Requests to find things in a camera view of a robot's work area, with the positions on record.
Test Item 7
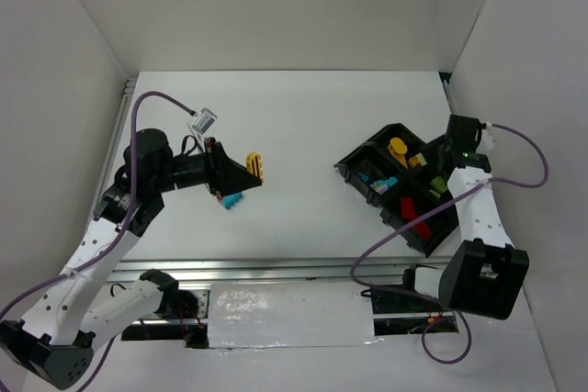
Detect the orange 2x4 brick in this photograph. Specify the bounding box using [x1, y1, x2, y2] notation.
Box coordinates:
[246, 151, 264, 181]

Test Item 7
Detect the red curved brick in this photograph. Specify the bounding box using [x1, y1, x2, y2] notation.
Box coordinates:
[400, 196, 418, 221]

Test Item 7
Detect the red arch lego brick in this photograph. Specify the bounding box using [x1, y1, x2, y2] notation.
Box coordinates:
[413, 222, 433, 241]

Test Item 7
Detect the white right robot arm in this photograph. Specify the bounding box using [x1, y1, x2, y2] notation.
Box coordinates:
[413, 115, 529, 320]

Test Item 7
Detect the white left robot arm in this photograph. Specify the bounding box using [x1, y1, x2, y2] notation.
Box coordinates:
[1, 129, 263, 390]

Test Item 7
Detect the silver foil covered plate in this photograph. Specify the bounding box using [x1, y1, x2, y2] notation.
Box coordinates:
[208, 282, 378, 349]

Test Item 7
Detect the white printed lego tile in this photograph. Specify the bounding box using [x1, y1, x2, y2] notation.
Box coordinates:
[371, 182, 389, 195]

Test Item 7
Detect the black four-compartment tray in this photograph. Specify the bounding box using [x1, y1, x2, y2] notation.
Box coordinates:
[334, 123, 452, 230]

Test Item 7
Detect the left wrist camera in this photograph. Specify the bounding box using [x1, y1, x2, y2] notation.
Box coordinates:
[187, 107, 218, 137]

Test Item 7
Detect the aluminium table edge rail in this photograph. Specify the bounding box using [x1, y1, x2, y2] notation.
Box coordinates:
[107, 256, 449, 286]

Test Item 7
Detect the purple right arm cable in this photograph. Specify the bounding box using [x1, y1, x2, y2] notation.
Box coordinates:
[350, 122, 549, 364]

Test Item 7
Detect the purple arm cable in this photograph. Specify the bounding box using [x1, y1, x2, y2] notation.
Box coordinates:
[0, 91, 198, 392]
[350, 122, 549, 364]

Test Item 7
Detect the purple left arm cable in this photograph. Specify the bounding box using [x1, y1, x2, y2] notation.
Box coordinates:
[0, 91, 198, 392]

